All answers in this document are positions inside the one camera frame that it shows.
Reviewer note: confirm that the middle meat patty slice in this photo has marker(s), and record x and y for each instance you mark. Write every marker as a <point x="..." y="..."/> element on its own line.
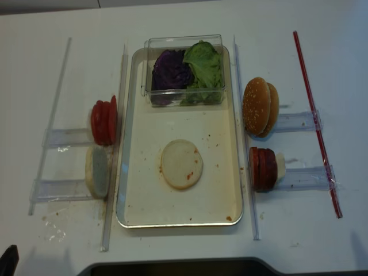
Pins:
<point x="262" y="169"/>

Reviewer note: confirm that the purple cabbage leaves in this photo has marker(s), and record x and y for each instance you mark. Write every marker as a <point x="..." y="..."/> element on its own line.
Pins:
<point x="169" y="73"/>

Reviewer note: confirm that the clear right inner rail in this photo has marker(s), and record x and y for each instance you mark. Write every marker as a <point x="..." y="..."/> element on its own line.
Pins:
<point x="251" y="195"/>

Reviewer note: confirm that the clear plastic box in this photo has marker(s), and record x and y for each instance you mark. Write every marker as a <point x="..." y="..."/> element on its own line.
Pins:
<point x="153" y="49"/>

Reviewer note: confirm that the clear left inner rail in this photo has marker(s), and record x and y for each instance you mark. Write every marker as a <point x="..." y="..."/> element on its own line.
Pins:
<point x="116" y="148"/>

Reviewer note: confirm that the white cheese slice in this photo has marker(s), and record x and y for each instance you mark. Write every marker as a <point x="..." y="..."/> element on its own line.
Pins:
<point x="281" y="166"/>

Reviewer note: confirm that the rear tomato slice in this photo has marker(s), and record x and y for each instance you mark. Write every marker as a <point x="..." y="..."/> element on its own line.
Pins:
<point x="112" y="119"/>

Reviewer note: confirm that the clear bread holder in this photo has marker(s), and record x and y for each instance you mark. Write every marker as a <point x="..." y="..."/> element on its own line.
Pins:
<point x="44" y="190"/>

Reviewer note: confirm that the bottom bun on tray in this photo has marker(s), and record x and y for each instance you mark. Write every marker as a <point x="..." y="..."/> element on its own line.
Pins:
<point x="181" y="164"/>

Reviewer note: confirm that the black left arm gripper tip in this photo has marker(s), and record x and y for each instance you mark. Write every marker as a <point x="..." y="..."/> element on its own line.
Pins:
<point x="9" y="261"/>

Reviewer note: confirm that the front sesame bun top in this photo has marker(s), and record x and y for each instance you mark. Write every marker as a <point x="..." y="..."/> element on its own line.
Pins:
<point x="256" y="105"/>

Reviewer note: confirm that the clear tomato holder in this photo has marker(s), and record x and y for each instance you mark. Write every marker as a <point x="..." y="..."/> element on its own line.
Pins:
<point x="54" y="138"/>

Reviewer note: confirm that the dark monitor edge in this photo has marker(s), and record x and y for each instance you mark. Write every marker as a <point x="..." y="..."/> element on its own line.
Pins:
<point x="215" y="266"/>

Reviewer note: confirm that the middle tomato slice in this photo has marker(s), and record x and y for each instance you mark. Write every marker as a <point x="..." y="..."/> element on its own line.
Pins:
<point x="105" y="123"/>

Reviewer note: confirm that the clear bun holder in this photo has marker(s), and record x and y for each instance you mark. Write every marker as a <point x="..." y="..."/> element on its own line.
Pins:
<point x="298" y="122"/>

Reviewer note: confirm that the green lettuce pile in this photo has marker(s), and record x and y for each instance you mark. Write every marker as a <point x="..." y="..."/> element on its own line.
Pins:
<point x="206" y="66"/>

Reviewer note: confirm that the cream metal tray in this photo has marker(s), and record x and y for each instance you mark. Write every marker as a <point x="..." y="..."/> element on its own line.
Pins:
<point x="144" y="199"/>

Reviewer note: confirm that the rear bun top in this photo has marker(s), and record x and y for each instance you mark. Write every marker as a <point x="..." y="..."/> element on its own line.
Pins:
<point x="274" y="111"/>

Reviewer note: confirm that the clear patty holder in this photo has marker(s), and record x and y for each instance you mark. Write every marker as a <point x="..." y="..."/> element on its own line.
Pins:
<point x="321" y="178"/>

